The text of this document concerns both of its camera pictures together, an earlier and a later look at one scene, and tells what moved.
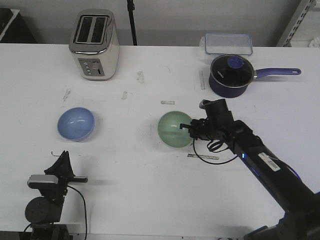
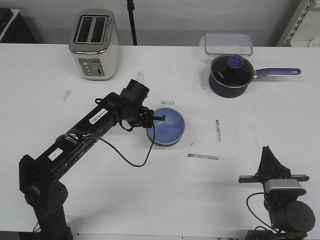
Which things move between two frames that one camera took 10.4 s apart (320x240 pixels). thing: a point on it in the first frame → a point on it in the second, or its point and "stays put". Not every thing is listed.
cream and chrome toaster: x=94 y=44 stays put
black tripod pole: x=131 y=8 stays put
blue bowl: x=76 y=124 → x=169 y=131
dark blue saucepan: x=232 y=76 stays put
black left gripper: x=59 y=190 → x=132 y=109
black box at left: x=13 y=29 stays put
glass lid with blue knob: x=233 y=70 stays put
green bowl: x=169 y=131 → x=164 y=145
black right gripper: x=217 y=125 → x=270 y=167
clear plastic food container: x=216 y=44 stays put
